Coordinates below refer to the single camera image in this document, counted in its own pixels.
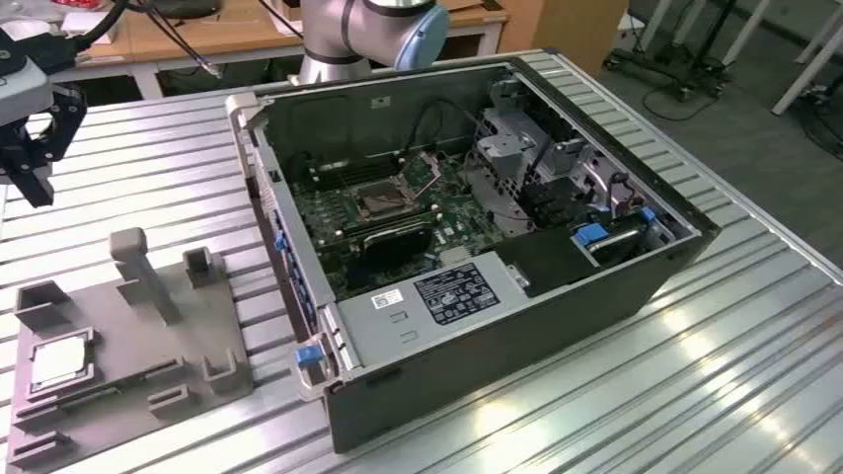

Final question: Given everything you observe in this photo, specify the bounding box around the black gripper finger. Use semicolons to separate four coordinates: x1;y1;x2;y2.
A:
0;122;55;209
43;83;89;165

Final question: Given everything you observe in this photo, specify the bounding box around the silver CPU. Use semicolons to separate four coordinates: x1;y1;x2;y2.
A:
31;339;94;387

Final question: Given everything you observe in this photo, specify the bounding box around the black RAM slot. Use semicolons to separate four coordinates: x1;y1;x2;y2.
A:
309;151;405;172
313;163;407;183
314;169;409;189
310;157;406;178

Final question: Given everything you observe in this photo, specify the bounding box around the CPU socket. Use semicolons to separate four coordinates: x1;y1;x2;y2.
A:
353;180;414;223

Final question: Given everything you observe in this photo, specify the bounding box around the small white box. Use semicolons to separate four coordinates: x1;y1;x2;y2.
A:
62;12;127;48

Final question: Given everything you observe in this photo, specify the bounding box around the wooden desk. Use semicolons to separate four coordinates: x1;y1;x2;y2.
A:
0;0;513;98

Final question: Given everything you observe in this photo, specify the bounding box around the grey parts rack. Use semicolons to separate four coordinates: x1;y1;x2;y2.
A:
6;227;257;470

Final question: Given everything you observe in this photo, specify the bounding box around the white open carton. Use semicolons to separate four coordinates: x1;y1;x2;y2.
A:
263;0;309;37

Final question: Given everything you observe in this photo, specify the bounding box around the green RAM stick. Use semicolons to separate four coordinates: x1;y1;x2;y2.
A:
57;359;181;411

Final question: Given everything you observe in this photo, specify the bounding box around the metal socket cover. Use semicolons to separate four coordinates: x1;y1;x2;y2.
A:
409;150;451;192

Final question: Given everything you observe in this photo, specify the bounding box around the black graphics card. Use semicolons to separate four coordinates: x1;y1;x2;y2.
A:
349;221;437;290

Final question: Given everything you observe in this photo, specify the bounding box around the green motherboard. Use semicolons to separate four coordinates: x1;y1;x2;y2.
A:
289;150;502;302

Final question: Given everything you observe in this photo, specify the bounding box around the grey power supply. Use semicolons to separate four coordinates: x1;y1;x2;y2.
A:
335;251;533;369

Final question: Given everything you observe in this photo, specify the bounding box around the grey metal drive cage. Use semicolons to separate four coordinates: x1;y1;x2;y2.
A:
474;78;594;174

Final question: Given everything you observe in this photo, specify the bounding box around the brown wooden cabinet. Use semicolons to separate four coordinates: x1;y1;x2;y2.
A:
506;0;627;78

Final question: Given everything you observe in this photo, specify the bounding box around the black open PC case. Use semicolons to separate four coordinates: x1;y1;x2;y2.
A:
223;48;721;454

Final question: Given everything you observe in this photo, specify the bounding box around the blue disk carrier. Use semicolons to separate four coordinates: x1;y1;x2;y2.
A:
571;221;607;248

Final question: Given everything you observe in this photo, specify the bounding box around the black wheeled stand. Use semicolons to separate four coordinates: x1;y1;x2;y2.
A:
605;0;733;103

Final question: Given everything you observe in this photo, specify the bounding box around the white table leg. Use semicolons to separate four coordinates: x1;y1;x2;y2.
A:
770;29;843;118

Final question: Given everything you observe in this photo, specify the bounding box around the black camera cable plug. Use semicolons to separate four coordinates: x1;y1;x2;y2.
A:
26;33;86;76

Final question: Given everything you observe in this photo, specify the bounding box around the thin cable with metal plug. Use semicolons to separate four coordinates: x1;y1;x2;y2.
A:
171;19;221;76

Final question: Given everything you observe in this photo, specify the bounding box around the black looped wire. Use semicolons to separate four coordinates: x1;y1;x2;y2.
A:
405;100;490;154

